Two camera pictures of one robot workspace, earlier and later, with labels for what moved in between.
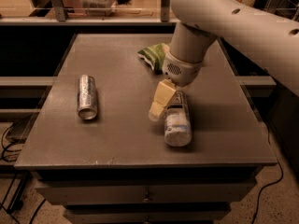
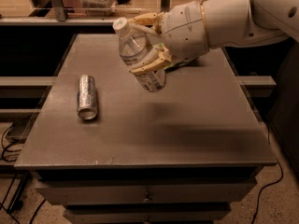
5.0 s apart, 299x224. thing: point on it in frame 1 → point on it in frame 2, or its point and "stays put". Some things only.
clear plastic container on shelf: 99,1 stays put
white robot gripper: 182,71 → 184,32
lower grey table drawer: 148,214 stays put
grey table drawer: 212,192 stays put
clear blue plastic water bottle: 177,121 → 132,46
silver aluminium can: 87,106 stays put
